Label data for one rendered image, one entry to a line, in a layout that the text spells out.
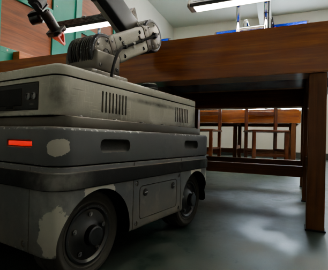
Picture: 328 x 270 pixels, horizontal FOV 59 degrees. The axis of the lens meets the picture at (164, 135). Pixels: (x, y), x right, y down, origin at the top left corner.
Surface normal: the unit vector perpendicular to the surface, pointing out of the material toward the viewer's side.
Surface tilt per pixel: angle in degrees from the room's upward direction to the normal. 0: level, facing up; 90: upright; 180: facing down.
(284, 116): 90
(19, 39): 90
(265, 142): 90
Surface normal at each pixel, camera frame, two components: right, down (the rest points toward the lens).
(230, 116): -0.37, -0.02
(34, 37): 0.91, 0.02
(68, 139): 0.66, 0.00
